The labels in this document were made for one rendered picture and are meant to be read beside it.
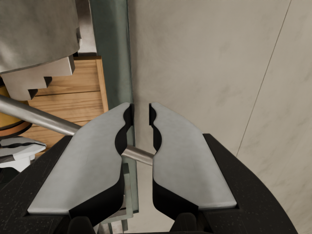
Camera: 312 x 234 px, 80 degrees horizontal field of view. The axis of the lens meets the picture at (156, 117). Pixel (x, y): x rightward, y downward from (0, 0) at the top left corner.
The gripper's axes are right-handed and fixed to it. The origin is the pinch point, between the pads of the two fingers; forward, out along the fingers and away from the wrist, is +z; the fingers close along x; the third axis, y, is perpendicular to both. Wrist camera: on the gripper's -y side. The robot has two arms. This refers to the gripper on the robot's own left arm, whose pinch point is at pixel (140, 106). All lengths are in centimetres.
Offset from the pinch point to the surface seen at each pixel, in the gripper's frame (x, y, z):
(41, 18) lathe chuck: -11.5, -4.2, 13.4
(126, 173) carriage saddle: -8, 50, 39
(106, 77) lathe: -19, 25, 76
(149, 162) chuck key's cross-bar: 0.6, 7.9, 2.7
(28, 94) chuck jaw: -19.7, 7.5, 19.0
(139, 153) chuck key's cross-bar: -0.4, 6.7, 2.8
